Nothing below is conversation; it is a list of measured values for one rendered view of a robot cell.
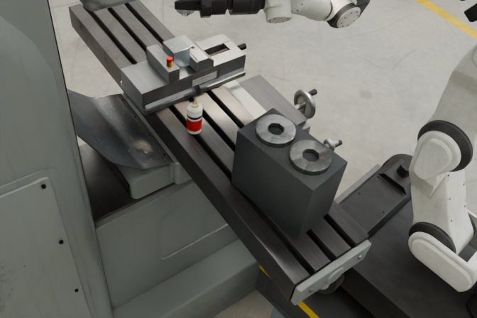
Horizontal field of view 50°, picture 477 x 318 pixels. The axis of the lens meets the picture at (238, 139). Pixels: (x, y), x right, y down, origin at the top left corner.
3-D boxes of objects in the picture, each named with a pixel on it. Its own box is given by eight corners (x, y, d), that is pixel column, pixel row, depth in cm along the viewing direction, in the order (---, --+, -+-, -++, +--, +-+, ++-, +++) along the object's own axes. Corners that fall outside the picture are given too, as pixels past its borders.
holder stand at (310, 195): (263, 158, 131) (274, 102, 117) (329, 211, 122) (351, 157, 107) (230, 182, 125) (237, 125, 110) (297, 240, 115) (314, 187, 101)
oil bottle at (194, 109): (196, 122, 138) (197, 91, 130) (204, 131, 136) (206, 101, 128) (183, 127, 136) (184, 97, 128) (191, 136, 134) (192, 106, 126)
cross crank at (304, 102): (300, 102, 201) (306, 79, 193) (320, 121, 195) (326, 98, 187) (269, 116, 194) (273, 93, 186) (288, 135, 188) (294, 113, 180)
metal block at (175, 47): (178, 53, 146) (178, 36, 141) (189, 64, 142) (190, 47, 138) (162, 59, 143) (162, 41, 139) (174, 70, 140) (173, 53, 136)
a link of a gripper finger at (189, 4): (174, -2, 121) (199, -3, 122) (174, 10, 123) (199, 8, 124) (174, 2, 120) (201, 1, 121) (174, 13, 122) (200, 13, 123)
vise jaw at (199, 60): (190, 43, 150) (190, 32, 148) (214, 67, 144) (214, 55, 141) (172, 49, 148) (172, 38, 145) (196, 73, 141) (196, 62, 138)
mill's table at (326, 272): (129, 6, 187) (128, -14, 181) (368, 259, 123) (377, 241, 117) (69, 23, 177) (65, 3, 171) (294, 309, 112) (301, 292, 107)
